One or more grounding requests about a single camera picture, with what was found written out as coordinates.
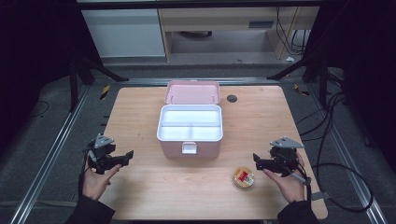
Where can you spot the black metal stand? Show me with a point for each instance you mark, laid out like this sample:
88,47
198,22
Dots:
73,84
322,81

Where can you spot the black table grommet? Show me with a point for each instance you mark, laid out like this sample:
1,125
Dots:
232,98

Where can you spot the light wooden desk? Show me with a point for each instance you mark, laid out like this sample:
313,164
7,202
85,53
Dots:
218,17

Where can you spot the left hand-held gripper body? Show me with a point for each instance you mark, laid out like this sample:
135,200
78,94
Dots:
101,152

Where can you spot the white divided tray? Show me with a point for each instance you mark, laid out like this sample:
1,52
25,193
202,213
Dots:
190,118

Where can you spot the person's left hand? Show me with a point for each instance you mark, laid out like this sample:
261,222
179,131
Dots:
95,183

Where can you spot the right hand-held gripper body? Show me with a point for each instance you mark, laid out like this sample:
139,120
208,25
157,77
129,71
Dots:
285,158

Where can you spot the aluminium floor rail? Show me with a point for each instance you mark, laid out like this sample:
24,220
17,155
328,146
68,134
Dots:
146,81
351,174
46,161

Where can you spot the grey table bracket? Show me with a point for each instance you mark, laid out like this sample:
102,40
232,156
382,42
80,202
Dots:
320,195

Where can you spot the white cabinet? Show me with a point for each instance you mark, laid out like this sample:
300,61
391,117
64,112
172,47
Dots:
124,32

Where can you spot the yellow black tape strip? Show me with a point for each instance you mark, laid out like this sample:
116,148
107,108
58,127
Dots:
105,92
301,90

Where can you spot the person's right hand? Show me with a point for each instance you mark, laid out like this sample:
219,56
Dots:
291,186

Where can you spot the round yellow tin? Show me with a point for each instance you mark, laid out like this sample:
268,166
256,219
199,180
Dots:
243,178

